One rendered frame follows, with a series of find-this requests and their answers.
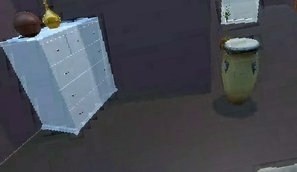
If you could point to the golden vase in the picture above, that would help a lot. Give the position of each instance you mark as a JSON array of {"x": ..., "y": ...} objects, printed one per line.
[{"x": 51, "y": 19}]

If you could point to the beige floor vase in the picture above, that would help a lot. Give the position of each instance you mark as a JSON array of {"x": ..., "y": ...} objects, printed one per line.
[{"x": 238, "y": 71}]

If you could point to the white chest of drawers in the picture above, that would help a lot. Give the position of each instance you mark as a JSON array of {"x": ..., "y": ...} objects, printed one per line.
[{"x": 67, "y": 78}]

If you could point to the brown oval ball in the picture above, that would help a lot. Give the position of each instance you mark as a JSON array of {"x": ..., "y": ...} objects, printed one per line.
[{"x": 26, "y": 24}]

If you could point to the small green plant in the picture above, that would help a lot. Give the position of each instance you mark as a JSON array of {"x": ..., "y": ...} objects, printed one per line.
[{"x": 227, "y": 14}]

